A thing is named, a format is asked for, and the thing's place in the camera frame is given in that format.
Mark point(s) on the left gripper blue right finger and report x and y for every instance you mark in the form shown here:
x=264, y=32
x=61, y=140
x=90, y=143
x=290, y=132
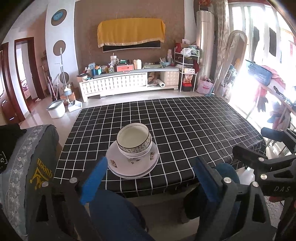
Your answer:
x=209, y=179

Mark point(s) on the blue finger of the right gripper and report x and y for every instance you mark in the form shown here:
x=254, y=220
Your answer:
x=287, y=137
x=261, y=163

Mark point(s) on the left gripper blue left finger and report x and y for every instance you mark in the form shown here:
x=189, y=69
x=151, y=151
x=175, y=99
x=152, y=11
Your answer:
x=91, y=179

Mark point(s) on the white floral plate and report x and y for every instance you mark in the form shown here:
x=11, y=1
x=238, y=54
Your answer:
x=133, y=168

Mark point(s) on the white bowl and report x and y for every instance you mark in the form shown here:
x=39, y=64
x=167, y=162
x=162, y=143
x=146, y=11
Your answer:
x=136, y=155

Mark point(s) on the patterned ceramic bowl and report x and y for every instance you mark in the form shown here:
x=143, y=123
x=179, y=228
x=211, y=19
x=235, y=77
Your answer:
x=134, y=138

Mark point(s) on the black white grid tablecloth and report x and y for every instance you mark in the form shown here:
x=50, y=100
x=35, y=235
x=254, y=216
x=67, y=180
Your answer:
x=182, y=128

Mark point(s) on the blue laundry basket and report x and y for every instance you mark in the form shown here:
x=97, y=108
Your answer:
x=262, y=75

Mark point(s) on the white mop bucket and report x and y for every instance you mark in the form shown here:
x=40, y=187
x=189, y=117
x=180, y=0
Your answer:
x=56, y=109

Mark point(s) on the pink tote bag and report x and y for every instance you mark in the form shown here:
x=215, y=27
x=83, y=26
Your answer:
x=204, y=86

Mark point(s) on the white TV cabinet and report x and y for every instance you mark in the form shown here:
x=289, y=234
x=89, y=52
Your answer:
x=129, y=82

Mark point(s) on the leaning mattress board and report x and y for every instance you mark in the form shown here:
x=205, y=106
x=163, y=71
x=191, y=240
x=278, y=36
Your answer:
x=232, y=61

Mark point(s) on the red wooden door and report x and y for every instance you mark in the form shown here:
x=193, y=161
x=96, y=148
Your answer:
x=34, y=72

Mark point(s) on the pink storage box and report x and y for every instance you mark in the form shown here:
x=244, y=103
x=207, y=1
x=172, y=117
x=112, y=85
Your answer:
x=124, y=67

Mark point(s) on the paper towel roll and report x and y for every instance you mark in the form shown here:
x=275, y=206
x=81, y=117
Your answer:
x=160, y=83

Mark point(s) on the white plastic jug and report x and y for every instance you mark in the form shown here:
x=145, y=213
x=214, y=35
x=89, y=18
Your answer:
x=137, y=63

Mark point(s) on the white metal shelf rack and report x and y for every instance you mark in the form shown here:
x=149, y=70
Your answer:
x=186, y=59

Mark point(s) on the standing air conditioner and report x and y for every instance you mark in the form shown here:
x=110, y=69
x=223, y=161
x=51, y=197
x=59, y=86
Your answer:
x=205, y=42

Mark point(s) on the yellow covered television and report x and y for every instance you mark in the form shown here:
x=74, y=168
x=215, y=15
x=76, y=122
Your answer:
x=131, y=33

